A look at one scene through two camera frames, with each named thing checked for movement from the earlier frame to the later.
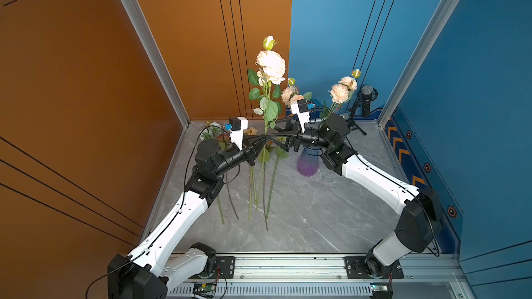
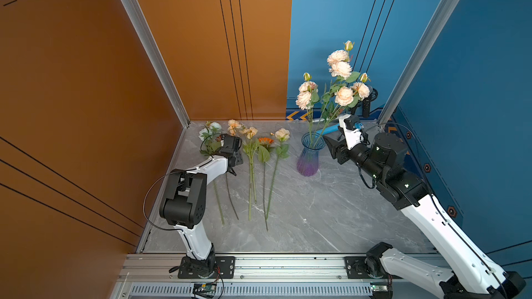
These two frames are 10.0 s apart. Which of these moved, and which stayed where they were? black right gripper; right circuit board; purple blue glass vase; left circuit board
Moved: black right gripper
Stayed: left circuit board; right circuit board; purple blue glass vase
